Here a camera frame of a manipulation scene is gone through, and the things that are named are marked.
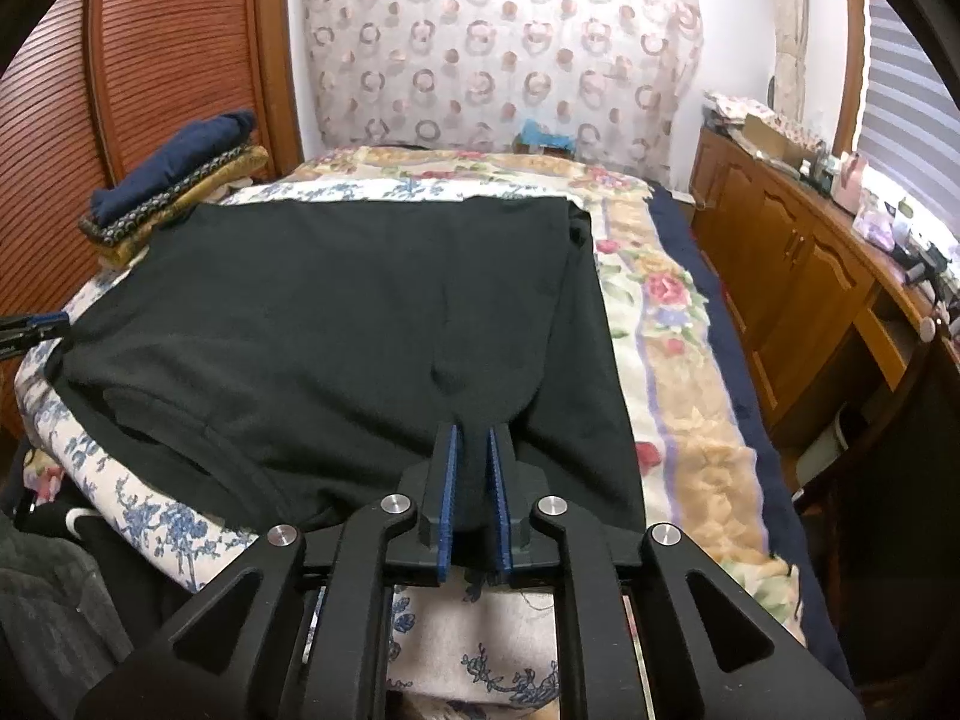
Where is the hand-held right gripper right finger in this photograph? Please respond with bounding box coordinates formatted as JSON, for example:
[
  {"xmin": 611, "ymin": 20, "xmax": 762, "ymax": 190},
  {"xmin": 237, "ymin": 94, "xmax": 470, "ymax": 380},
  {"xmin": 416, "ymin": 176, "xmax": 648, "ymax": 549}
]
[{"xmin": 487, "ymin": 424, "xmax": 867, "ymax": 720}]

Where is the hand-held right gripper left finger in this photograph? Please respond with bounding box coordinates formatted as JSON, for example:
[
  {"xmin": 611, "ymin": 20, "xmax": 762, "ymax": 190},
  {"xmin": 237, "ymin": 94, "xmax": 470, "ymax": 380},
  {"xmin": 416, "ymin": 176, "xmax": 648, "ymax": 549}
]
[{"xmin": 75, "ymin": 422, "xmax": 460, "ymax": 720}]

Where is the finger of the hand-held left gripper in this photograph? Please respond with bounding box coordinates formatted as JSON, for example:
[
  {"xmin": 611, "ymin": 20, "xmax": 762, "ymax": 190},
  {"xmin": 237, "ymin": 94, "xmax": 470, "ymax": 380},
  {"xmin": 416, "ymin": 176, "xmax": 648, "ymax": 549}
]
[{"xmin": 0, "ymin": 313, "xmax": 72, "ymax": 357}]

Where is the black t-shirt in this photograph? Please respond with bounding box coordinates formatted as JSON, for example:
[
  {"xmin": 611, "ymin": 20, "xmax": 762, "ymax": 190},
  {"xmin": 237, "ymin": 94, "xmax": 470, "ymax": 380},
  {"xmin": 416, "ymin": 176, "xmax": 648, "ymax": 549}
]
[{"xmin": 45, "ymin": 195, "xmax": 650, "ymax": 537}]

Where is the black garment white trim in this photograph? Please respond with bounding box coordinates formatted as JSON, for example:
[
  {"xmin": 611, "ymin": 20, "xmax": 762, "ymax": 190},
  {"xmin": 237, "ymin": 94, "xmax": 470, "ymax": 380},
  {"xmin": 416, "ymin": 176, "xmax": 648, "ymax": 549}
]
[{"xmin": 7, "ymin": 450, "xmax": 188, "ymax": 601}]

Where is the dark patterned folded cloth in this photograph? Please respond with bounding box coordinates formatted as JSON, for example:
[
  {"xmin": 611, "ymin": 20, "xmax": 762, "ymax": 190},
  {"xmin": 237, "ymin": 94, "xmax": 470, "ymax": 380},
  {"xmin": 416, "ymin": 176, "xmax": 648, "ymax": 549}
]
[{"xmin": 79, "ymin": 144, "xmax": 267, "ymax": 248}]

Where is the blue floral white quilt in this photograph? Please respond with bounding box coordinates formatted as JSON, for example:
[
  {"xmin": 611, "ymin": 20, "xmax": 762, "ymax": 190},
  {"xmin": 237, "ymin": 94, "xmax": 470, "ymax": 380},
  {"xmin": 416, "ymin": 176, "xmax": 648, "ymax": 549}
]
[{"xmin": 15, "ymin": 176, "xmax": 586, "ymax": 720}]

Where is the dark grey cloth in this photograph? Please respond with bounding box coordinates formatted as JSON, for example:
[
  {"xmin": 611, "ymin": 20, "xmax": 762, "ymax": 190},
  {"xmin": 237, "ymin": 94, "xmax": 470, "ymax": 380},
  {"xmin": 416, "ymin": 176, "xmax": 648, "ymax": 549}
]
[{"xmin": 0, "ymin": 532, "xmax": 136, "ymax": 720}]

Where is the navy bed sheet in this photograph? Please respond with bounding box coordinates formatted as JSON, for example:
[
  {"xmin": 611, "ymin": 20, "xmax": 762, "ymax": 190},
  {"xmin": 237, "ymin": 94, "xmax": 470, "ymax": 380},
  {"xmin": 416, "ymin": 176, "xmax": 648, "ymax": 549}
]
[{"xmin": 645, "ymin": 184, "xmax": 856, "ymax": 691}]

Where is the wooden louvered wardrobe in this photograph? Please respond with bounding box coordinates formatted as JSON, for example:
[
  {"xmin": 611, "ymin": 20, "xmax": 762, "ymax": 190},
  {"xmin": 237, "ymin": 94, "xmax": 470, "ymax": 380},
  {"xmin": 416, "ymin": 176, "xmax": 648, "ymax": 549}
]
[{"xmin": 0, "ymin": 0, "xmax": 305, "ymax": 436}]

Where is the white bin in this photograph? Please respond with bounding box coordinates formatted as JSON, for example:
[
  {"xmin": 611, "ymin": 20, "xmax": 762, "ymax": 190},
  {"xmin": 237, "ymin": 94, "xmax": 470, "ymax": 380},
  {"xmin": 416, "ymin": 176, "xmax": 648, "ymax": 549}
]
[{"xmin": 795, "ymin": 405, "xmax": 856, "ymax": 488}]

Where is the blue box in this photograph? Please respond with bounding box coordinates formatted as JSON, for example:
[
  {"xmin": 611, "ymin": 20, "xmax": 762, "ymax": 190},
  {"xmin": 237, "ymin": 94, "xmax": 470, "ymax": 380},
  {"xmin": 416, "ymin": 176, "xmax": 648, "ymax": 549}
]
[{"xmin": 514, "ymin": 120, "xmax": 577, "ymax": 158}]

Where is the wooden sideboard cabinet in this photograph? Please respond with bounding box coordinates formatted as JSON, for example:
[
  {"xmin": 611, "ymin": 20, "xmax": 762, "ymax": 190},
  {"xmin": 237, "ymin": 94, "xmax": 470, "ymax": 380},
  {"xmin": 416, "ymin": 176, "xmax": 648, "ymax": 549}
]
[{"xmin": 690, "ymin": 124, "xmax": 960, "ymax": 451}]

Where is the circle patterned sheer curtain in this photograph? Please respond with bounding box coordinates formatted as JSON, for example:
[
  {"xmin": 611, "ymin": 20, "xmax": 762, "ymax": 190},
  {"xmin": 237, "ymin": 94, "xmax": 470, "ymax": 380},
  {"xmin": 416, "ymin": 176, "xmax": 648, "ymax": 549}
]
[{"xmin": 300, "ymin": 0, "xmax": 706, "ymax": 166}]

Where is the cardboard box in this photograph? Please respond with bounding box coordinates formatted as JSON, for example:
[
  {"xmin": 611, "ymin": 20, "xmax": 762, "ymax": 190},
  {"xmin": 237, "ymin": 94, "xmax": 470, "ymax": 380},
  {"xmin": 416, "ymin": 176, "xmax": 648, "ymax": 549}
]
[{"xmin": 739, "ymin": 109, "xmax": 811, "ymax": 166}]

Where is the floral cloth bundle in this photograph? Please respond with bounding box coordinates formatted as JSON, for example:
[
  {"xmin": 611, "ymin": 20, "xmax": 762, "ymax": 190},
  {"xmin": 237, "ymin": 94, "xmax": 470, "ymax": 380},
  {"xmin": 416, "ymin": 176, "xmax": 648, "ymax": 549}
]
[{"xmin": 705, "ymin": 90, "xmax": 773, "ymax": 125}]

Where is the purple plastic bag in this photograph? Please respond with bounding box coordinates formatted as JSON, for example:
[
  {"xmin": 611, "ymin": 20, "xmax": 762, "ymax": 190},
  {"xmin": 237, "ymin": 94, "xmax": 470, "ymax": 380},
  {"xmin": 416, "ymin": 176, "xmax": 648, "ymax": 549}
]
[{"xmin": 855, "ymin": 206, "xmax": 897, "ymax": 248}]

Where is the small black tripod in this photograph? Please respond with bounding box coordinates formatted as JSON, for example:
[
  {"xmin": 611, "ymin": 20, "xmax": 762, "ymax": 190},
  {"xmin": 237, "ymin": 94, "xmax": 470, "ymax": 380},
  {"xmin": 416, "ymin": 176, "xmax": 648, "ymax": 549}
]
[{"xmin": 900, "ymin": 247, "xmax": 947, "ymax": 287}]

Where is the tied lace curtain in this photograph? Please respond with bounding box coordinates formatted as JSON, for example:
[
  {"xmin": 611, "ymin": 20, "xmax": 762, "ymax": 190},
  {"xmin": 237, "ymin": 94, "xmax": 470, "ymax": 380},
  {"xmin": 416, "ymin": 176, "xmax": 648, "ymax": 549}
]
[{"xmin": 772, "ymin": 0, "xmax": 815, "ymax": 136}]

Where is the striped window blind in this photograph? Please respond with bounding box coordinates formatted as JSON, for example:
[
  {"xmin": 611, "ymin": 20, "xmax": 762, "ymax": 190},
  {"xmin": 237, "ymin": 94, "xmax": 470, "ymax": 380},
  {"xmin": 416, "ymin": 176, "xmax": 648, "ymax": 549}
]
[{"xmin": 862, "ymin": 0, "xmax": 960, "ymax": 241}]

